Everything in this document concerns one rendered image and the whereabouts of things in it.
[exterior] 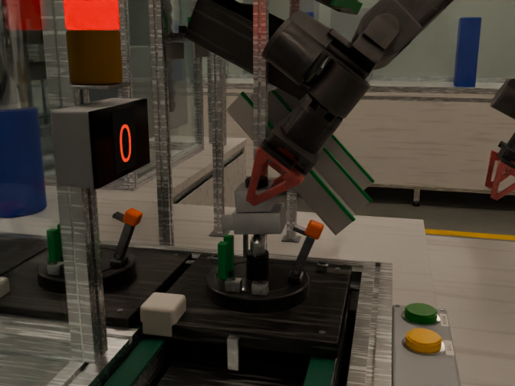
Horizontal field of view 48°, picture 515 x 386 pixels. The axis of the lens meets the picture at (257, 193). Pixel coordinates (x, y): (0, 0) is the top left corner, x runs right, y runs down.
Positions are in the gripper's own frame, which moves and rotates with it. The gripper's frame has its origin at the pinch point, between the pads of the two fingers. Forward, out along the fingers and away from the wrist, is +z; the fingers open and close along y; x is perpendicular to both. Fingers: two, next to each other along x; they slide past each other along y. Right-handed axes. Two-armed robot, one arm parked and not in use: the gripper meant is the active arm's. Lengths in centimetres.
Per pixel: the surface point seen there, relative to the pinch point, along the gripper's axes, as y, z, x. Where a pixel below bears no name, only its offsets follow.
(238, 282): 6.1, 8.8, 5.0
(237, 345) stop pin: 13.8, 11.2, 8.7
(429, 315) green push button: 3.9, -2.5, 26.0
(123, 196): -78, 56, -29
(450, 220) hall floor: -355, 61, 130
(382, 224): -68, 12, 30
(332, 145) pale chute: -48.4, 0.1, 7.0
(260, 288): 6.4, 7.4, 7.6
